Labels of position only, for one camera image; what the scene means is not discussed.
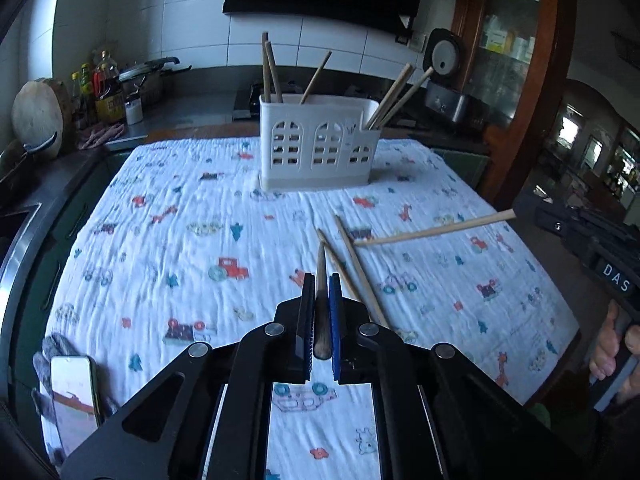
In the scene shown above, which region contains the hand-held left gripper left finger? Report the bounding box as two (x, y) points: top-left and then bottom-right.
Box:
(59, 285), (315, 480)

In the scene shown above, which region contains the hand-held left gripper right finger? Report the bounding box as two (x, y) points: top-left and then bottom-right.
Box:
(327, 272), (598, 480)

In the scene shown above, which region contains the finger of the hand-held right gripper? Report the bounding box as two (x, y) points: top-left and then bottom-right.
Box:
(537, 220), (601, 266)
(534, 200), (631, 241)

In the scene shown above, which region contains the wooden chopstick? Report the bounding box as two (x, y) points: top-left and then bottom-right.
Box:
(372, 66), (434, 130)
(314, 242), (331, 360)
(316, 229), (362, 302)
(353, 210), (517, 247)
(265, 41), (284, 104)
(261, 32), (271, 103)
(367, 63), (413, 128)
(299, 51), (332, 106)
(334, 215), (391, 328)

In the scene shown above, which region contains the white plastic utensil holder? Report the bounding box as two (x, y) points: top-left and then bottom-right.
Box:
(258, 94), (380, 192)

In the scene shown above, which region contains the person's right hand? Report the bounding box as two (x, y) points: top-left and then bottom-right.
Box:
(589, 302), (640, 382)

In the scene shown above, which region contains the wooden glass door cabinet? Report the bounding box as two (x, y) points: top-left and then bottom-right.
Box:
(452, 0), (576, 211)

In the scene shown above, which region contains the printed white cloth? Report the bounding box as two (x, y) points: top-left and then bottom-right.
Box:
(40, 137), (583, 480)

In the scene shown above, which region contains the black rice cooker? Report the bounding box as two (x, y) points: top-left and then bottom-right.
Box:
(424, 27), (483, 126)

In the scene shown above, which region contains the smartphone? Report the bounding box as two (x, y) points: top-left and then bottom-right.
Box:
(49, 355), (103, 456)

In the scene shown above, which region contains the pink rag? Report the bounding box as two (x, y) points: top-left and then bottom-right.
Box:
(76, 122), (126, 151)

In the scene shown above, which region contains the steel pressure pot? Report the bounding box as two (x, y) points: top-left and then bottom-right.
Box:
(117, 56), (193, 107)

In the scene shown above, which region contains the steel sink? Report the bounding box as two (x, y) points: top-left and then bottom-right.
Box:
(0, 202), (42, 263)

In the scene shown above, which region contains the green cap sauce bottle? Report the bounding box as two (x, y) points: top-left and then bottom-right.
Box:
(80, 62), (97, 126)

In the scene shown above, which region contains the slim sauce bottle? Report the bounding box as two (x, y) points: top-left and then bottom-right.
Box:
(70, 71), (84, 128)

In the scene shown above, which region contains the round wooden cutting board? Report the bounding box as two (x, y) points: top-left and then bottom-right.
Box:
(11, 77), (73, 158)

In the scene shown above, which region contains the dark wok with handle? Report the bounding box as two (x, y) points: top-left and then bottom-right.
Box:
(0, 132), (61, 183)

